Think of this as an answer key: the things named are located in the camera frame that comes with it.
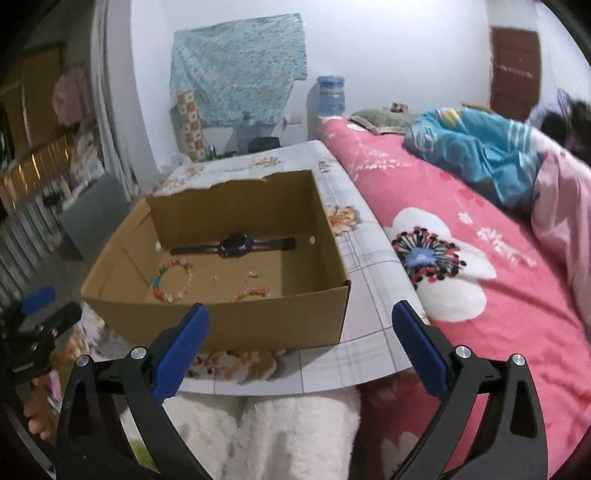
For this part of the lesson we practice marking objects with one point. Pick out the pink strap digital watch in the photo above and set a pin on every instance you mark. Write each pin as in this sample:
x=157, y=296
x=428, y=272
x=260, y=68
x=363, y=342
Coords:
x=237, y=245

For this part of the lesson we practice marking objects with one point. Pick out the grey green pillow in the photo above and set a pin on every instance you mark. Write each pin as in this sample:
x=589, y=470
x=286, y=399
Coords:
x=383, y=122

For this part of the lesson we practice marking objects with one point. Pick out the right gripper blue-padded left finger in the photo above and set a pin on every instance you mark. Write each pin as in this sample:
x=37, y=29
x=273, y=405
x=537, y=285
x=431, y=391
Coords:
x=91, y=442

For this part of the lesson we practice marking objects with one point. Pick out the grey storage bin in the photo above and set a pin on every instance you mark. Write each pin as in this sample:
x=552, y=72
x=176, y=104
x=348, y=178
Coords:
x=94, y=215

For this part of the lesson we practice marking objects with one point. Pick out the person's left hand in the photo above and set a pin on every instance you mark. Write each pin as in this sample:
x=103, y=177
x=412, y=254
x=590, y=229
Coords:
x=39, y=414

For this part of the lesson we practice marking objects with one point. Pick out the sleeping person's dark-haired head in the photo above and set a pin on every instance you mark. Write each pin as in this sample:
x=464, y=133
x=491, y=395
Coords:
x=571, y=131

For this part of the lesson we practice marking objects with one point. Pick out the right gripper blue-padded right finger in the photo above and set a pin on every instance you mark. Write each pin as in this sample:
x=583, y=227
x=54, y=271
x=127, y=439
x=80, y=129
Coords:
x=511, y=440

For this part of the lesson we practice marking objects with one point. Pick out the blue patterned quilt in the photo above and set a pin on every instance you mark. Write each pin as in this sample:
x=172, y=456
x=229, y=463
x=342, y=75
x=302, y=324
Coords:
x=493, y=155

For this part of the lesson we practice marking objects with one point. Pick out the blue water jug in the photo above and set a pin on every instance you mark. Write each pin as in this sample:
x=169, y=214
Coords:
x=331, y=96

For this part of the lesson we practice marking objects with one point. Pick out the white fluffy blanket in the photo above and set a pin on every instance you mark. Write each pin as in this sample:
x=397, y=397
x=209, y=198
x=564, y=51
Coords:
x=283, y=437

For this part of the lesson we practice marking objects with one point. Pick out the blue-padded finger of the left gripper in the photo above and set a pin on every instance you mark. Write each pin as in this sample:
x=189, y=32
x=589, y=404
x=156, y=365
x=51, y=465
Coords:
x=43, y=335
x=30, y=304

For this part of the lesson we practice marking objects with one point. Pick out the pink floral blanket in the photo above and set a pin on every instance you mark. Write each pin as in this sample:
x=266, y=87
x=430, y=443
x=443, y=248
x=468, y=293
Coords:
x=480, y=276

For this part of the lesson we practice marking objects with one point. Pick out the teal floral hanging cloth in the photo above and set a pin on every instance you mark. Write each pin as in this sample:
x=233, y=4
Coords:
x=237, y=74

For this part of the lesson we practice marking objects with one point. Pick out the brown cardboard box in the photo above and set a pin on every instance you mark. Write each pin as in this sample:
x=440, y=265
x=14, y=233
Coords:
x=299, y=300

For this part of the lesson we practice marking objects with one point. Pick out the pink hanging clothes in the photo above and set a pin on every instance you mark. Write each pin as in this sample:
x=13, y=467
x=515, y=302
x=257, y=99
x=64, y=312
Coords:
x=72, y=97

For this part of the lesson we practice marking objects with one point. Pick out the brown wooden door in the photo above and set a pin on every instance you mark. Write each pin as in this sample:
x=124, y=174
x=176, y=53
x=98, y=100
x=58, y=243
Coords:
x=516, y=77

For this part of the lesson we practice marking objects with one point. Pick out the light pink quilt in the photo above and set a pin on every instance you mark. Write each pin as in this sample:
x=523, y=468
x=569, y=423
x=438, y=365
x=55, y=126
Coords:
x=561, y=215

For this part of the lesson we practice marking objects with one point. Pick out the floral patterned board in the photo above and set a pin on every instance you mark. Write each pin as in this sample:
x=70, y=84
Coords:
x=368, y=349

